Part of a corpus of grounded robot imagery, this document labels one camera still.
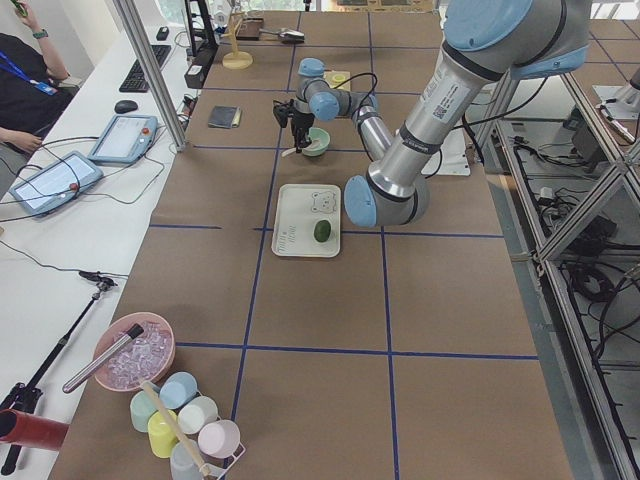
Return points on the white plastic cup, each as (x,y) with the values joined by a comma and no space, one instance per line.
(199,412)

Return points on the black tripod stand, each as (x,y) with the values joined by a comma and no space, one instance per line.
(24,397)

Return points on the yellow plastic cup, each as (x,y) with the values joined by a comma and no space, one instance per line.
(162,438)

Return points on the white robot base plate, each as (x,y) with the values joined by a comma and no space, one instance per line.
(453,160)

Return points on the metal scoop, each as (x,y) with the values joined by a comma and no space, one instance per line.
(285,36)

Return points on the green ceramic bowl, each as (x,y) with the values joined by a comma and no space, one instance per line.
(320,140)

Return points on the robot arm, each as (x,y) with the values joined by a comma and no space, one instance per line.
(483,41)

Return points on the cream serving tray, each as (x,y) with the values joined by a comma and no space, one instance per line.
(299,207)

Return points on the teach pendant far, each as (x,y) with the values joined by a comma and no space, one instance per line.
(125,139)

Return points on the grey folded cloth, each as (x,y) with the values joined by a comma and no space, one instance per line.
(224,117)

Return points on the steel tube with black cap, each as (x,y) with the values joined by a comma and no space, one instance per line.
(90,369)

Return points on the blue plastic cup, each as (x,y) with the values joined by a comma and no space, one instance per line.
(178,390)

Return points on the pink plastic cup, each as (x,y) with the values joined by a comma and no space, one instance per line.
(219,439)

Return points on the clear plastic cup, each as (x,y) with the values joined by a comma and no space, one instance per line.
(182,466)

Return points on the white ceramic spoon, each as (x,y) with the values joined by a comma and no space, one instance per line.
(293,150)

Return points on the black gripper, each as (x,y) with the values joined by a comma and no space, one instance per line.
(301,121)

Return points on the aluminium frame post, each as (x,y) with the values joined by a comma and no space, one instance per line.
(138,38)

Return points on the wooden mug tree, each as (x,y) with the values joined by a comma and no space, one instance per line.
(235,59)

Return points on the red cylinder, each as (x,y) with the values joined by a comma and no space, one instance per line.
(29,430)

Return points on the green avocado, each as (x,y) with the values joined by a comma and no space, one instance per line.
(322,231)

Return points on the pink bowl with ice cubes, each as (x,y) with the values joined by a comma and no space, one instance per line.
(145,358)

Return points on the teach pendant near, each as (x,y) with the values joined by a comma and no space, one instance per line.
(57,184)

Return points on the mint plastic cup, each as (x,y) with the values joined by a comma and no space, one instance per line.
(141,409)

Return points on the black computer mouse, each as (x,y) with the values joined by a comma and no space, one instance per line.
(125,106)

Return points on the person in black shirt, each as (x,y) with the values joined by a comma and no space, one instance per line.
(31,100)

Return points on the teach pendant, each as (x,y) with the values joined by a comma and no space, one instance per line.
(125,139)
(57,184)

